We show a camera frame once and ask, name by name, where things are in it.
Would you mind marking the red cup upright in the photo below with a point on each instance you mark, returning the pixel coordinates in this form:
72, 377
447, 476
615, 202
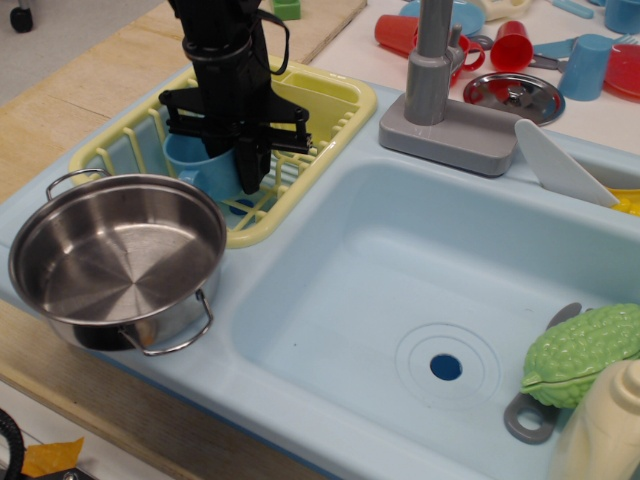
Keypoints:
512, 50

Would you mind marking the blue cup top right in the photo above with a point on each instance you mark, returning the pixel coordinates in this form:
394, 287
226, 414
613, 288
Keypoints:
622, 16

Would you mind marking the yellow dish rack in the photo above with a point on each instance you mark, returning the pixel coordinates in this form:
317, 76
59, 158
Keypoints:
339, 108

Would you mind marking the orange tape piece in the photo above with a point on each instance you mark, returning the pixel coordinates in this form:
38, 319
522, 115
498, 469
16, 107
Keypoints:
45, 459

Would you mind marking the red cup left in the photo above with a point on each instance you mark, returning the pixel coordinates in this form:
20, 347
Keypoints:
397, 33

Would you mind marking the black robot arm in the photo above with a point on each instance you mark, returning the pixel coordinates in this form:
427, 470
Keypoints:
227, 28

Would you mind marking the blue plate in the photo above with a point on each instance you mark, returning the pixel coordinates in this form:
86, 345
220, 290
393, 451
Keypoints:
468, 15

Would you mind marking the red mug with handle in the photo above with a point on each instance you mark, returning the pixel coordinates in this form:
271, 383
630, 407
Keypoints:
474, 58

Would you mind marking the light blue toy sink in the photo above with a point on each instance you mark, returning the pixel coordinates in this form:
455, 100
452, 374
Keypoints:
380, 332

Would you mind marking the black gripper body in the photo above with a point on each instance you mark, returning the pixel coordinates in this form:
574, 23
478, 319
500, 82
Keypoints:
234, 96

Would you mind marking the blue cup overturned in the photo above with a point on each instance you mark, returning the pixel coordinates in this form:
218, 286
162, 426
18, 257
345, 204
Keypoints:
584, 74

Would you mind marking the grey toy faucet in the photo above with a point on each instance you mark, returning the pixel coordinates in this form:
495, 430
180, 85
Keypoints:
425, 123

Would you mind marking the black caster wheel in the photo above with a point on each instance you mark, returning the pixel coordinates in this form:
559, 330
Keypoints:
21, 18

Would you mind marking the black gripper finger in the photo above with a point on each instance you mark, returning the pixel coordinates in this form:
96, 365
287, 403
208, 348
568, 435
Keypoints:
252, 163
218, 144

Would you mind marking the green toy block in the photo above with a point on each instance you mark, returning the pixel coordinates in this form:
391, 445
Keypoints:
287, 10

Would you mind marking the blue plastic cup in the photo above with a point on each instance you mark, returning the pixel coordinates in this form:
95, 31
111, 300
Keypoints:
216, 176

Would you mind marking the green bitter melon toy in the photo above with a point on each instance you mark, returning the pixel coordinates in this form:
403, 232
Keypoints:
562, 364

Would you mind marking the steel pot lid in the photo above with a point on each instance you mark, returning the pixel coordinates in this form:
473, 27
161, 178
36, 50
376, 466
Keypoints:
527, 96

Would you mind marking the cream plastic bottle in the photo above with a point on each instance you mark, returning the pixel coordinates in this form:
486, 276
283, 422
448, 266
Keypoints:
601, 438

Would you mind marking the yellow toy item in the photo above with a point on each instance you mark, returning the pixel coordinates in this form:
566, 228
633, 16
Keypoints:
628, 201

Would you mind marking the white plastic spatula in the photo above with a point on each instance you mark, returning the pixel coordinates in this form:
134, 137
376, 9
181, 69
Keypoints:
556, 170

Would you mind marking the stainless steel pot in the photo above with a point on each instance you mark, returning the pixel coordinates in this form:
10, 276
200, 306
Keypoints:
122, 262

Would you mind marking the cream plastic item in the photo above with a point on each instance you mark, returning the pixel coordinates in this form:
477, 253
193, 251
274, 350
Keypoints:
503, 9

